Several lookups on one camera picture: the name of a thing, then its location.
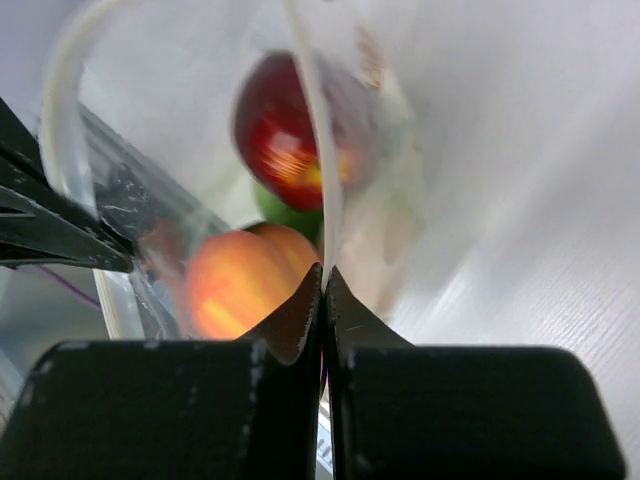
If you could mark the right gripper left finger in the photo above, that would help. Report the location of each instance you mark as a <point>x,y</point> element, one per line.
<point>245,409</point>

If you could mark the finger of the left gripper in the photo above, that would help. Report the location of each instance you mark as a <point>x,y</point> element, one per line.
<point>38,226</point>

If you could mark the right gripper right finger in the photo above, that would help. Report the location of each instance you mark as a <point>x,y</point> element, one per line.
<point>400,411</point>

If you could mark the peach fruit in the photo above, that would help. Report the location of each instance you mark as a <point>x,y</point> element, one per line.
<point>236,279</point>

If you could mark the green lettuce leaf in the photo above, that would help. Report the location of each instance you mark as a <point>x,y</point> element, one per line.
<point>308,223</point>

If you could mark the clear zip top bag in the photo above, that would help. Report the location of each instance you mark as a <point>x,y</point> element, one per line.
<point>137,125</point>

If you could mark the red apple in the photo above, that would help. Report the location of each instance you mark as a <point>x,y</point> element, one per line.
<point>274,136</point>

